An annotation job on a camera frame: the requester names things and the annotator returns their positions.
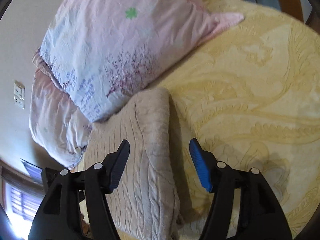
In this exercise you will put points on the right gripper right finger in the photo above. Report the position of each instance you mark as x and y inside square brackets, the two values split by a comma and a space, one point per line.
[260, 214]

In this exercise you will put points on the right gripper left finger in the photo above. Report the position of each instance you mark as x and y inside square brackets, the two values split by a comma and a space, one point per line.
[64, 222]

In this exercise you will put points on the beige cable-knit sweater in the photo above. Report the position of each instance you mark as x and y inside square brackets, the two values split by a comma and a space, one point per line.
[145, 205]

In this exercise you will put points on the window with blinds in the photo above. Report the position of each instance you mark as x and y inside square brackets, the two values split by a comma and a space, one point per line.
[21, 196]

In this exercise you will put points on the pink floral pillow left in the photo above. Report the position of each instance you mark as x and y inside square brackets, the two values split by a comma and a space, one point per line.
[55, 122]

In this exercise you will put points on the yellow patterned bed sheet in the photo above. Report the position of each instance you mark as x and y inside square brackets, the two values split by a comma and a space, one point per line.
[251, 97]

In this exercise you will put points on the pink tree-print pillow right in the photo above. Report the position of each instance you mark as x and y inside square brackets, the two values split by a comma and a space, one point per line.
[102, 52]

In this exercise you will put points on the white wall socket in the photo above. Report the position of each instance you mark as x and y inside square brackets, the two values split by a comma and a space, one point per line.
[19, 92]

